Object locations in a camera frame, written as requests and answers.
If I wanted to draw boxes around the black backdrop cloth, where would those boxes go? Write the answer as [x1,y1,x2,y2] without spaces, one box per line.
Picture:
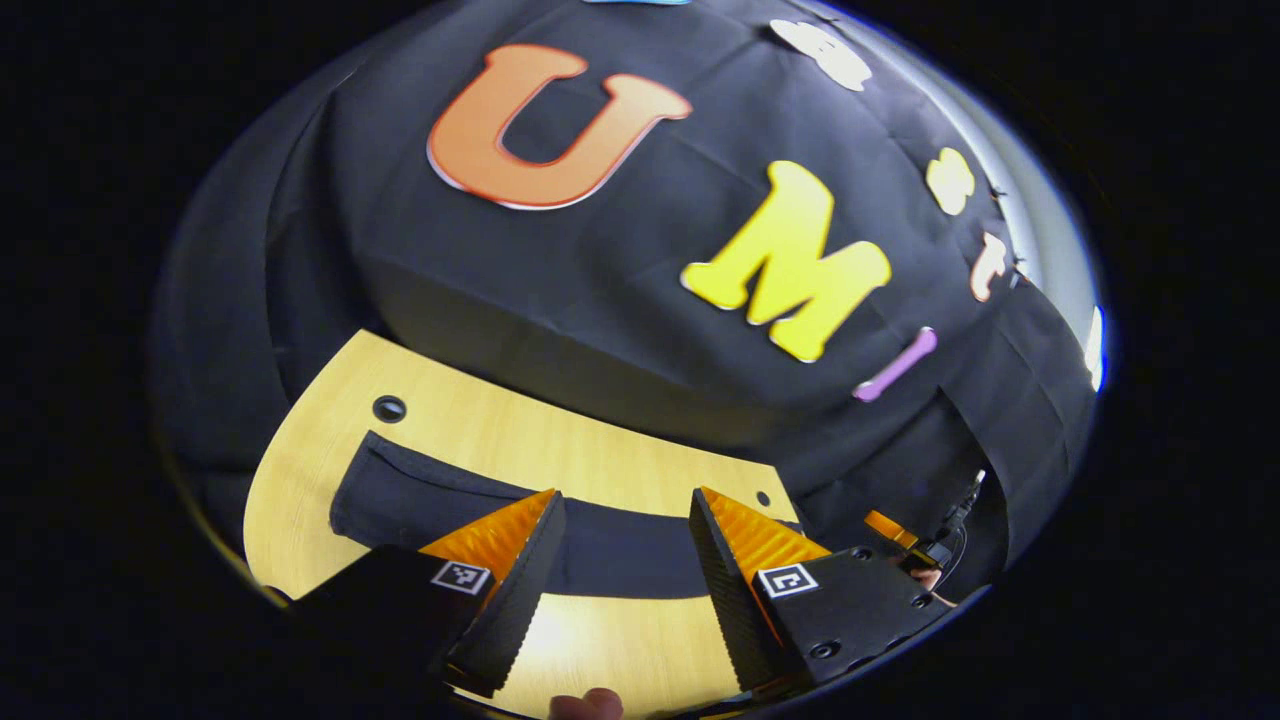
[150,0,1101,601]

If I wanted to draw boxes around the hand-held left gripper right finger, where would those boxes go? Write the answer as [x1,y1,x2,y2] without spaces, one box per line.
[688,486,956,698]

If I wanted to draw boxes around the dark blue jeans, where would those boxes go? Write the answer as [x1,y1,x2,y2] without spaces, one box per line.
[329,430,806,601]

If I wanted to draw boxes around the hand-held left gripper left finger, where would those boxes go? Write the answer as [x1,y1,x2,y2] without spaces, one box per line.
[285,487,567,699]

